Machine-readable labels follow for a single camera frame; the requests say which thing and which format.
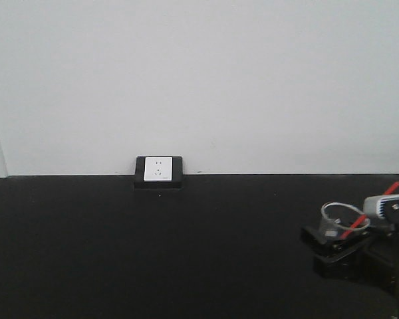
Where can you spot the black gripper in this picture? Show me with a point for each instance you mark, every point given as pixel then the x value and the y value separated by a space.
pixel 373 261

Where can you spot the small clear glass beaker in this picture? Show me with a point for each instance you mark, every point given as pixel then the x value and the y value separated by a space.
pixel 339 220

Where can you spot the red plastic spoon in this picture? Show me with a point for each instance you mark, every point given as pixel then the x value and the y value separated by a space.
pixel 371 209

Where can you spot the black desktop power socket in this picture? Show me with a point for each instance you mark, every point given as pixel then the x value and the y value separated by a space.
pixel 158 172

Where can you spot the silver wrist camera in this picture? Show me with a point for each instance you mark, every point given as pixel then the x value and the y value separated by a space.
pixel 390 208

